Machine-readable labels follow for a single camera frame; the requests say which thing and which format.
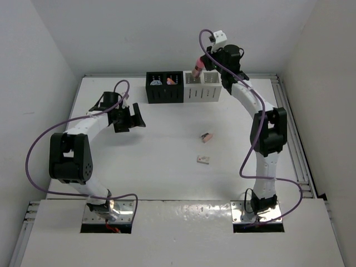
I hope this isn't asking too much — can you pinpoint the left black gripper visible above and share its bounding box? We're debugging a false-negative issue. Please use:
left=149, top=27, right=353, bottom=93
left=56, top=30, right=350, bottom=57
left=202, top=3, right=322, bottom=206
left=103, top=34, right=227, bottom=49
left=112, top=102, right=145, bottom=132

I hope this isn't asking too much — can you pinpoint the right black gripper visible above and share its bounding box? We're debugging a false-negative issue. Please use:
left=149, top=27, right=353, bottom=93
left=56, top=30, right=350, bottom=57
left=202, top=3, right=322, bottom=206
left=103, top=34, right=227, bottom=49
left=202, top=44, right=227, bottom=75

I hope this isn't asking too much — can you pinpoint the pink crayon tube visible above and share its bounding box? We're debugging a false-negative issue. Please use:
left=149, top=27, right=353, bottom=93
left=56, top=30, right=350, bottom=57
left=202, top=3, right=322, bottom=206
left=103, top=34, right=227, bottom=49
left=191, top=59, right=202, bottom=78

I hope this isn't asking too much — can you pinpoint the black slotted container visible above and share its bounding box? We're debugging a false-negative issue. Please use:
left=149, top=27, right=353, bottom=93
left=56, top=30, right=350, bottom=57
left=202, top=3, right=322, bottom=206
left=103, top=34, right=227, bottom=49
left=145, top=71, right=184, bottom=104

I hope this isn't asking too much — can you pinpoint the blue cap glue stick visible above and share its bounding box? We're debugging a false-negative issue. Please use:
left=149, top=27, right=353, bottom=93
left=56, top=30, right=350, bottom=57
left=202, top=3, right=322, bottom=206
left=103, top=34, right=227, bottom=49
left=150, top=80, right=162, bottom=86

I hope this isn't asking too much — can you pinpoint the orange cap marker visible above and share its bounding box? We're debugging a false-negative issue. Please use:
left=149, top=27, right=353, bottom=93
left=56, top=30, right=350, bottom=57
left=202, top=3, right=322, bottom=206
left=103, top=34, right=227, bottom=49
left=167, top=78, right=176, bottom=85

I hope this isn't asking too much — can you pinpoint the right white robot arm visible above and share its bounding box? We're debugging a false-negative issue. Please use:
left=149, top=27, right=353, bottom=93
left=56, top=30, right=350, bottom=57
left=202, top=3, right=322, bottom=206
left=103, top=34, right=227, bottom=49
left=200, top=44, right=287, bottom=214

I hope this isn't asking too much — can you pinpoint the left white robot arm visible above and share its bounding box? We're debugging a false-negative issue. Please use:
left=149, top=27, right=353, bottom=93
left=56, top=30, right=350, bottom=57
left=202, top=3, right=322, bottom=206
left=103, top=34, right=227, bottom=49
left=49, top=91, right=146, bottom=221

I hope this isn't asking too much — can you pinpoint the white slotted container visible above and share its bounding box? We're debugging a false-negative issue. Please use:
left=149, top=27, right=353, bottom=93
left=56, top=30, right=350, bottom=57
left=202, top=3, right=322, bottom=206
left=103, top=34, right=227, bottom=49
left=183, top=71, right=222, bottom=103

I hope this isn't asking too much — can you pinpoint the pink mini stapler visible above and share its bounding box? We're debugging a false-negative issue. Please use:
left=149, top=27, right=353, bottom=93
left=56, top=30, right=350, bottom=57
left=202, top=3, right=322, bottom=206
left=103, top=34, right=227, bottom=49
left=199, top=132, right=214, bottom=144

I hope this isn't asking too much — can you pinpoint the small eraser box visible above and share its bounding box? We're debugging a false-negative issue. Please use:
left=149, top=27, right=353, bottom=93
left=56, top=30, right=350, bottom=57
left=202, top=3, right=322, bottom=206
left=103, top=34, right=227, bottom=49
left=197, top=155, right=210, bottom=165

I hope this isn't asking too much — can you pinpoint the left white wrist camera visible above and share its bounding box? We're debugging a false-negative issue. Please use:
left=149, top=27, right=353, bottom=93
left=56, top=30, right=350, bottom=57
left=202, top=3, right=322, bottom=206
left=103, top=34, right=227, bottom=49
left=122, top=95, right=129, bottom=108

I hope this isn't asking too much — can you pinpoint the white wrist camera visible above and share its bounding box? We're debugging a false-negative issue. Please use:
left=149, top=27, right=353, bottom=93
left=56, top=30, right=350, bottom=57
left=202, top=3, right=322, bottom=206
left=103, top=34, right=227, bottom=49
left=122, top=95, right=129, bottom=108
left=210, top=30, right=228, bottom=53

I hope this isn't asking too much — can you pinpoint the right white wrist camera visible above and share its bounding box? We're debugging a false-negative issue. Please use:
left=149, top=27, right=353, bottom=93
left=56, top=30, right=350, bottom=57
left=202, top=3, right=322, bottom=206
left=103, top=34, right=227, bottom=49
left=210, top=30, right=228, bottom=53

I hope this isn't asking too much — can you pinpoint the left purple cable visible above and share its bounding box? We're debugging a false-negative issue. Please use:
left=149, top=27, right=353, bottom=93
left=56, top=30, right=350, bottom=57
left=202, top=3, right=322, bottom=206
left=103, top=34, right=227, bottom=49
left=25, top=80, right=139, bottom=217

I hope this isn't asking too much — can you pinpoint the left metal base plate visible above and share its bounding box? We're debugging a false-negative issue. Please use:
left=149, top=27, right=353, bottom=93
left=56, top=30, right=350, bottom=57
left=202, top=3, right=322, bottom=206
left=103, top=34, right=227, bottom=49
left=82, top=200, right=134, bottom=224

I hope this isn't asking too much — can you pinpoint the metal base plate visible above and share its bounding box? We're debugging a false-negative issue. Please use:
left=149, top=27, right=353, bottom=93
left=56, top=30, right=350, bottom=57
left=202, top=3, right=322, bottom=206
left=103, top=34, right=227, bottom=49
left=82, top=200, right=134, bottom=224
left=230, top=200, right=282, bottom=224

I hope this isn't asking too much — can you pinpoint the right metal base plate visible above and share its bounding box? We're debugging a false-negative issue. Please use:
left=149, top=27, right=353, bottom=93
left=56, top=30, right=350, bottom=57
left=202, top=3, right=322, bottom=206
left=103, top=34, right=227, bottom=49
left=230, top=200, right=282, bottom=224

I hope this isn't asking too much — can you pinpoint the left aluminium frame rail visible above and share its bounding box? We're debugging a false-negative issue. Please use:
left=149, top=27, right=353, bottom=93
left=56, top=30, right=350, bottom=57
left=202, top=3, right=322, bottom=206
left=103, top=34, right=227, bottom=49
left=9, top=201, right=40, bottom=267

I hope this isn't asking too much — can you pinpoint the aluminium frame rail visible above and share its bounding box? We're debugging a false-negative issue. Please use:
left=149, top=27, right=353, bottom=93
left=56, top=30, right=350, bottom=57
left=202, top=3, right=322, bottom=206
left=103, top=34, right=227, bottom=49
left=271, top=75, right=318, bottom=199
left=9, top=201, right=40, bottom=267

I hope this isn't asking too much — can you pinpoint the right aluminium frame rail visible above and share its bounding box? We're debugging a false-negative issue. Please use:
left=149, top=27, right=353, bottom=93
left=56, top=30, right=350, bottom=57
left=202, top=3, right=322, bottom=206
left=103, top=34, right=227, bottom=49
left=271, top=75, right=318, bottom=199

